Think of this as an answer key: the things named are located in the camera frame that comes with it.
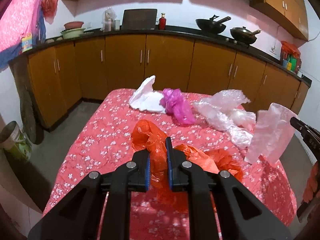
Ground translucent white plastic bag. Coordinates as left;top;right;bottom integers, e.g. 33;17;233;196
245;102;297;165

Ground red plastic bag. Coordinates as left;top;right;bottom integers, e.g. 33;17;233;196
207;148;244;182
174;144;219;174
131;120;188;213
41;0;59;24

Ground clear bubble wrap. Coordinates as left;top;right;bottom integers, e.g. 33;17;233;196
193;89;256;149

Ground white paper sheet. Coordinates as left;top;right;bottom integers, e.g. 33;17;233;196
129;75;165;114

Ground red plastic bag front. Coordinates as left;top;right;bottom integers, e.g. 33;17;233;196
174;144;219;174

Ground black kitchen countertop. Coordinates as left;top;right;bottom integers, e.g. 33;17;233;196
8;25;312;88

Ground person's right hand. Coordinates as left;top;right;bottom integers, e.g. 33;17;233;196
303;162;319;203

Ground white mug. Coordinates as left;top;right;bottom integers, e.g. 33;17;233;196
297;71;304;78

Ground magenta plastic bag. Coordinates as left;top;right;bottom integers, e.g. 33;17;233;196
160;88;196;125

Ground red floral tablecloth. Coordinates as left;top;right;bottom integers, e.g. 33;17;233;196
45;89;297;239

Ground red bag over containers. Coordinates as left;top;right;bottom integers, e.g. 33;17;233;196
281;41;301;58

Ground green white bucket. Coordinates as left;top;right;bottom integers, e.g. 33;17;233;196
1;121;32;162

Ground black lidded wok right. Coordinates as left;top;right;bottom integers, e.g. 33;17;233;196
230;27;261;45

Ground upper right wooden cabinet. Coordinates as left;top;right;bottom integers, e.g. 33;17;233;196
249;0;309;41

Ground black wok left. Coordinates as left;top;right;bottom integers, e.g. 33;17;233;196
195;15;232;34

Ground lower wooden cabinets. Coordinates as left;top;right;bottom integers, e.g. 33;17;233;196
10;33;311;131

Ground red bottle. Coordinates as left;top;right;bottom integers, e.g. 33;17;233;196
158;13;167;30

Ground dark cutting board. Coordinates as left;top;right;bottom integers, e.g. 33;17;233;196
121;9;157;30

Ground clear wrapped jar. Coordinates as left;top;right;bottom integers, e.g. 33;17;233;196
101;7;116;32

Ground green basin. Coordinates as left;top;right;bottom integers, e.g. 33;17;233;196
61;28;85;40

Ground colourful box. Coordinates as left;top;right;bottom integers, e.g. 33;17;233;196
21;33;33;52

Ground pink basin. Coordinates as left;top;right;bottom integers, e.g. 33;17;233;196
64;21;84;30

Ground pink blue curtain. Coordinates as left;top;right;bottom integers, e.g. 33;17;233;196
1;0;46;70

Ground hanging red plastic bag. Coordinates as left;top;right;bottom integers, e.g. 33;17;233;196
41;0;59;24

